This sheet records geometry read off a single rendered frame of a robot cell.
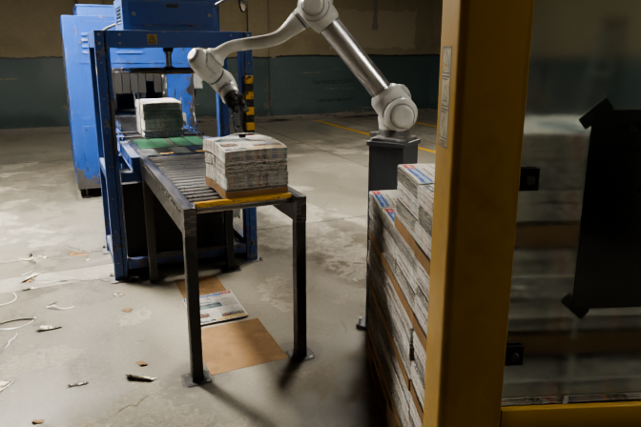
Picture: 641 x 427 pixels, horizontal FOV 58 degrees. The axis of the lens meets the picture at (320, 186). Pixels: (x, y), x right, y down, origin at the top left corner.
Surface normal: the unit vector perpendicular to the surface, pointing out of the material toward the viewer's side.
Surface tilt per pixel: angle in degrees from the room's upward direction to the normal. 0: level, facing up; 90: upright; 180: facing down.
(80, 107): 90
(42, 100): 90
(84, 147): 90
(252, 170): 95
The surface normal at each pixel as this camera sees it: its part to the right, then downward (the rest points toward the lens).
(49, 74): 0.41, 0.21
